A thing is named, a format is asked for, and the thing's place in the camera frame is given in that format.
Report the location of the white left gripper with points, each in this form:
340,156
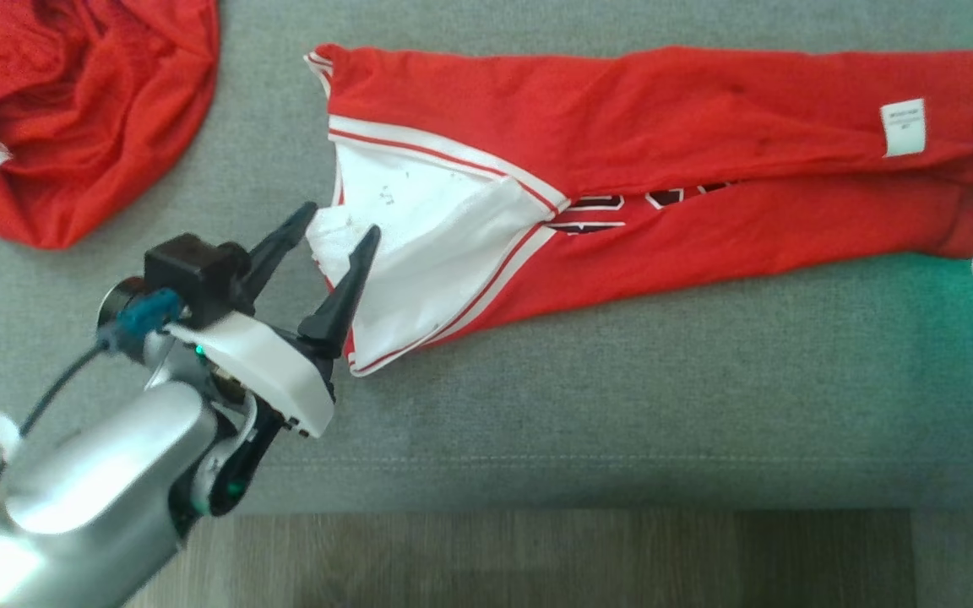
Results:
271,371

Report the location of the red and white jersey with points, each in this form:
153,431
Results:
664,135

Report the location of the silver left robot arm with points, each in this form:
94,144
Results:
98,490

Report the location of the crumpled red garment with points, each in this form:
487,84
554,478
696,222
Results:
89,110

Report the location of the grey fabric sofa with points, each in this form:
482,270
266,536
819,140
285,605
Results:
622,405

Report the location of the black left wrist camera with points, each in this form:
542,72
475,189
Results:
191,274

